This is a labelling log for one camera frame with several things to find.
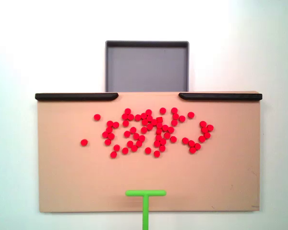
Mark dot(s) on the green T-shaped pusher tool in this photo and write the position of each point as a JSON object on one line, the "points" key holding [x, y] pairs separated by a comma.
{"points": [[145, 210]]}

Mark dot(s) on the red cylindrical granule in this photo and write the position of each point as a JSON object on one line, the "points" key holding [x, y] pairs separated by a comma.
{"points": [[109, 129], [157, 153], [116, 147], [148, 112], [97, 117], [154, 122], [141, 138], [126, 123], [162, 148], [127, 134], [203, 123], [159, 131], [144, 130], [192, 150], [130, 117], [171, 129], [125, 150], [197, 146], [115, 124], [143, 116], [139, 143], [182, 118], [191, 115], [162, 110], [134, 148], [137, 117], [129, 143], [204, 129], [207, 135], [191, 143], [165, 127], [148, 150], [105, 134], [84, 142], [159, 125], [162, 141], [174, 110], [185, 140], [159, 137], [173, 139], [136, 136], [159, 119], [113, 154], [145, 122], [210, 127], [167, 135], [201, 138], [149, 118], [125, 116], [110, 123], [111, 136], [127, 111], [149, 126], [133, 130], [157, 143], [107, 142], [175, 116], [174, 122]]}

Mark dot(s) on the grey shallow tray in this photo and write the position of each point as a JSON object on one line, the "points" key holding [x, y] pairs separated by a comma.
{"points": [[146, 69]]}

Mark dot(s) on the beige work board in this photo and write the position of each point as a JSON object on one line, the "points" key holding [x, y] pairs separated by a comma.
{"points": [[86, 179]]}

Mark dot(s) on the black edge rail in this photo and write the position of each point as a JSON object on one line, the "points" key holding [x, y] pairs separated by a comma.
{"points": [[76, 96], [220, 96]]}

